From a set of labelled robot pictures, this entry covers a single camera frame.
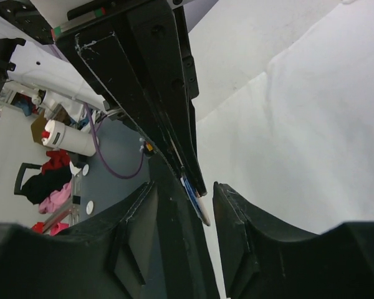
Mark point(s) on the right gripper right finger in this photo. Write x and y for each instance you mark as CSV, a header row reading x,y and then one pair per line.
x,y
265,257

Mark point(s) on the white t-shirt with flower print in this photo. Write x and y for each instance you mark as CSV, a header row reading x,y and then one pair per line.
x,y
285,113

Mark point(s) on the white bottle red cap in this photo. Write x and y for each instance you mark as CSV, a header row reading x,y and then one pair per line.
x,y
57,135

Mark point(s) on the pile of coloured clothes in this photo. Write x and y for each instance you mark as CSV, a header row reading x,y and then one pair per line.
x,y
47,186

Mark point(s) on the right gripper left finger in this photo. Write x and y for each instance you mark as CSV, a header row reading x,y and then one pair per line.
x,y
105,256

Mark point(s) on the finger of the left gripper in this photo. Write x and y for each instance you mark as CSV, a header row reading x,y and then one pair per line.
x,y
166,67

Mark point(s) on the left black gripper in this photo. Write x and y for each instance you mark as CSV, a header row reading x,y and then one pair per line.
x,y
104,58

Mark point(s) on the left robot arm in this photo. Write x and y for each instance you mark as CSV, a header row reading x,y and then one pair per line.
x,y
26,61

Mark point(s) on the round orange blue brooch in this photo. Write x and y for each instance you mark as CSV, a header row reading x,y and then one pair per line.
x,y
196,202

